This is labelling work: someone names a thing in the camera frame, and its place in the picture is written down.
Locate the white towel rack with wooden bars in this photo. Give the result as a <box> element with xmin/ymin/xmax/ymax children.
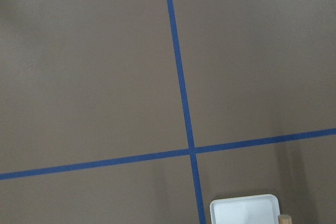
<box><xmin>209</xmin><ymin>194</ymin><xmax>280</xmax><ymax>224</ymax></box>

